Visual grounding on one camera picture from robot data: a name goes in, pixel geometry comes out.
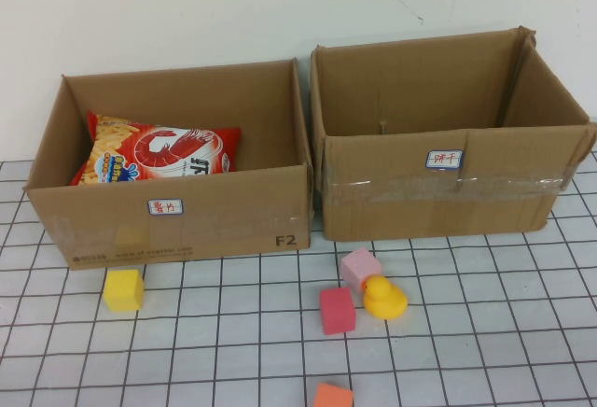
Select cardboard box with clear tape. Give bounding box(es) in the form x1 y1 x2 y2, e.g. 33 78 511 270
310 26 597 244

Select magenta foam cube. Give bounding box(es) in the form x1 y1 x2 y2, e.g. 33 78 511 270
319 287 358 336

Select yellow rubber duck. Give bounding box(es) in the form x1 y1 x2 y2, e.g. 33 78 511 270
362 275 410 320

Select yellow foam cube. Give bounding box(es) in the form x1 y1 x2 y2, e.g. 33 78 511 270
103 269 145 313

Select orange foam cube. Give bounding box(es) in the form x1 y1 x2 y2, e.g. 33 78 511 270
312 382 354 407

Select light pink foam cube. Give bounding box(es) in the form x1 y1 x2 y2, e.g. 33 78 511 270
339 246 383 294

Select white blue-bordered paper label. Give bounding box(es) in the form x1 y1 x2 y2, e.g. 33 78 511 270
425 147 466 172
147 198 186 217

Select cardboard box with F2 print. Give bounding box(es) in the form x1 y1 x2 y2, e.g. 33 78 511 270
23 59 314 272

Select red shrimp chips bag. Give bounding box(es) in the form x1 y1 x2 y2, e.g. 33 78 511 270
72 108 243 188

